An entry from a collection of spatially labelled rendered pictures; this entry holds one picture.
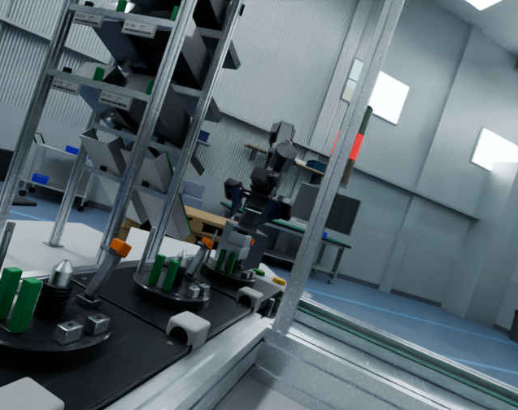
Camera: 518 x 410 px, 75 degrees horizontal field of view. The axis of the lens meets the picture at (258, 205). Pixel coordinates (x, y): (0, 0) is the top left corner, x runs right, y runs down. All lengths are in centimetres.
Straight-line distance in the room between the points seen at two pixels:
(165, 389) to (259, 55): 726
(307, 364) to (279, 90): 701
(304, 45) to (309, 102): 116
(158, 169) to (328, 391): 60
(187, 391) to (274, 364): 29
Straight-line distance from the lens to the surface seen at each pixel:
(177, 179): 87
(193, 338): 49
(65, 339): 39
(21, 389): 33
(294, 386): 69
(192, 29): 90
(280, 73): 756
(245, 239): 81
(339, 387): 67
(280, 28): 782
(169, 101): 85
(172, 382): 43
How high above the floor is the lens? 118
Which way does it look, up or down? 1 degrees down
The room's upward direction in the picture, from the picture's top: 19 degrees clockwise
